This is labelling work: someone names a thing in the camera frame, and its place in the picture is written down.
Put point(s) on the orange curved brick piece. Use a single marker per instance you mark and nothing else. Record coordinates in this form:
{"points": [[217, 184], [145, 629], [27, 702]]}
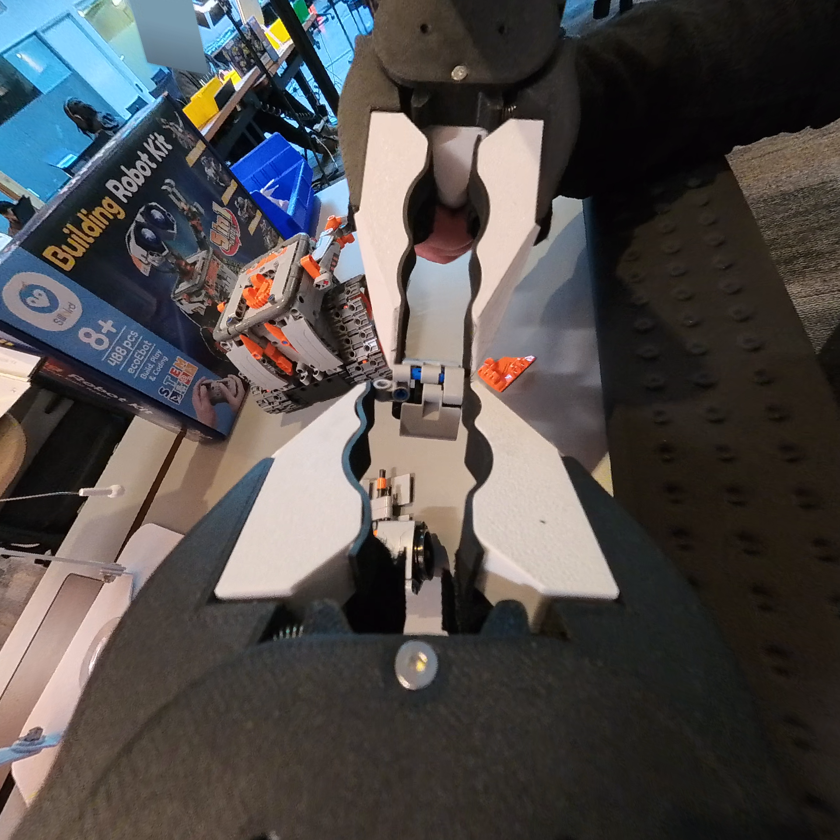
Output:
{"points": [[504, 373]]}

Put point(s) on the yellow plastic bin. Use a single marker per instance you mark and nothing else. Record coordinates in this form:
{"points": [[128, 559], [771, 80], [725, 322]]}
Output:
{"points": [[207, 102]]}

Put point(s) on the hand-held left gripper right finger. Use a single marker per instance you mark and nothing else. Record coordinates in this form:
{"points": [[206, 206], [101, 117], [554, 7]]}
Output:
{"points": [[544, 525]]}

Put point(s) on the toy box with orange print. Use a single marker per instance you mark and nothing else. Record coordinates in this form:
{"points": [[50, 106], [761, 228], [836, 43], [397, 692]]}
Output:
{"points": [[98, 387]]}

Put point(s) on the black metal pole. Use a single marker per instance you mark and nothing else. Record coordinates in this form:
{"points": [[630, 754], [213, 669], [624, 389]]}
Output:
{"points": [[308, 59]]}

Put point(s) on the blue plastic storage bin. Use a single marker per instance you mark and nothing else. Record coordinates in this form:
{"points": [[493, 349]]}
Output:
{"points": [[275, 177]]}

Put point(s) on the person's right forearm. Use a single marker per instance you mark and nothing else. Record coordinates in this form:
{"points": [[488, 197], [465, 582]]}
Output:
{"points": [[689, 85]]}

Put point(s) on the person's right hand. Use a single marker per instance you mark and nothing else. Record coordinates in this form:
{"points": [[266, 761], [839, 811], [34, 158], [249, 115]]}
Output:
{"points": [[449, 236]]}

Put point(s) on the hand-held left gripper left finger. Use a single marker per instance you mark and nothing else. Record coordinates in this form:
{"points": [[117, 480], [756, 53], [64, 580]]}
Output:
{"points": [[295, 525]]}

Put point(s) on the black dimpled cushion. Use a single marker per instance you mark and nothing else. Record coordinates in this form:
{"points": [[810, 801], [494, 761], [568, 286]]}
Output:
{"points": [[709, 459]]}

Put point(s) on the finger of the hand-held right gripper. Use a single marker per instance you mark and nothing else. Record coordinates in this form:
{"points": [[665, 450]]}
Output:
{"points": [[384, 197], [512, 197]]}

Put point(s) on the grey orange tracked brick robot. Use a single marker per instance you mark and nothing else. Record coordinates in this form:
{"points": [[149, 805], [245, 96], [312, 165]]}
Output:
{"points": [[289, 328]]}

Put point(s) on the dark blue toy box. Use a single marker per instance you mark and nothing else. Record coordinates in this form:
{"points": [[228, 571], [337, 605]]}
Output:
{"points": [[131, 262]]}

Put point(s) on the white document stand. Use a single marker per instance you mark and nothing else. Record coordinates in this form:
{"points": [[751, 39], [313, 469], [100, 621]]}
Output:
{"points": [[85, 623]]}

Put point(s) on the small grey brick hinge assembly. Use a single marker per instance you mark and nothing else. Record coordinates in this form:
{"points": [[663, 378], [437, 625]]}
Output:
{"points": [[430, 413]]}

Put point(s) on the grey orange brick wheel assembly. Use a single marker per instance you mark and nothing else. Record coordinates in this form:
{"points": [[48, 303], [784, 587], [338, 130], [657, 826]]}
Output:
{"points": [[397, 538]]}

